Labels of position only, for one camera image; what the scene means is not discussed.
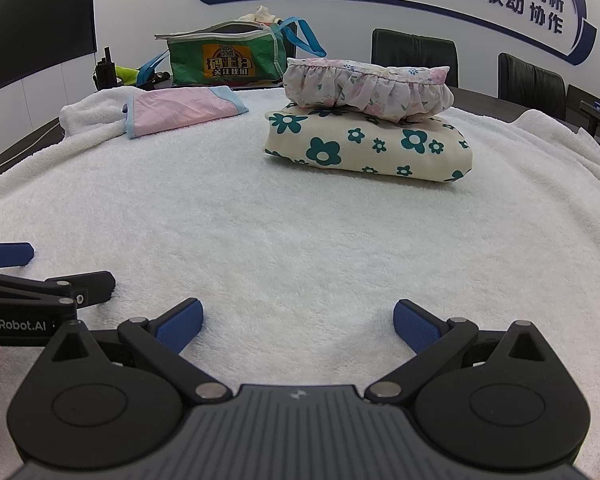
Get yellow-green object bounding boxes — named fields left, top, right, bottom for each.
left=112, top=65, right=141, bottom=86

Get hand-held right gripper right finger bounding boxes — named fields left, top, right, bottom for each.
left=365, top=299, right=556, bottom=406

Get blue wall lettering sign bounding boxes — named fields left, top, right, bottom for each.
left=179, top=0, right=588, bottom=66

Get pink floral ruffled garment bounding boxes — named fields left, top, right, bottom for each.
left=282, top=57, right=453, bottom=124

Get white fluffy towel blanket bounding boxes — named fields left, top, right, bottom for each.
left=0, top=85, right=600, bottom=480

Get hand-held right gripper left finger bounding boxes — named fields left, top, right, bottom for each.
left=40, top=299, right=231, bottom=406

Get black walkie talkie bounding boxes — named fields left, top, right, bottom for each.
left=94, top=46, right=118, bottom=92

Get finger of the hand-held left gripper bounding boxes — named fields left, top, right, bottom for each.
left=0, top=271, right=117, bottom=318
left=0, top=241, right=35, bottom=270

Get black wall screen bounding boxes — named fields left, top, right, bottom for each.
left=0, top=0, right=98, bottom=101

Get pink folded cloth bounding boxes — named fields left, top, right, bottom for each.
left=122, top=86, right=249, bottom=139

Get black office chair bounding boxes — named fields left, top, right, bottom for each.
left=371, top=28, right=459, bottom=88
left=280, top=22, right=299, bottom=59
left=497, top=52, right=567, bottom=121
left=565, top=84, right=600, bottom=126

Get cream garment with teal flowers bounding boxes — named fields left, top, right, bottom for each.
left=262, top=102, right=473, bottom=184

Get green tote bag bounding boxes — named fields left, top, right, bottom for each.
left=139, top=16, right=327, bottom=88

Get white tissue in bag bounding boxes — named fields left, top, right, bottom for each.
left=240, top=5, right=283, bottom=26

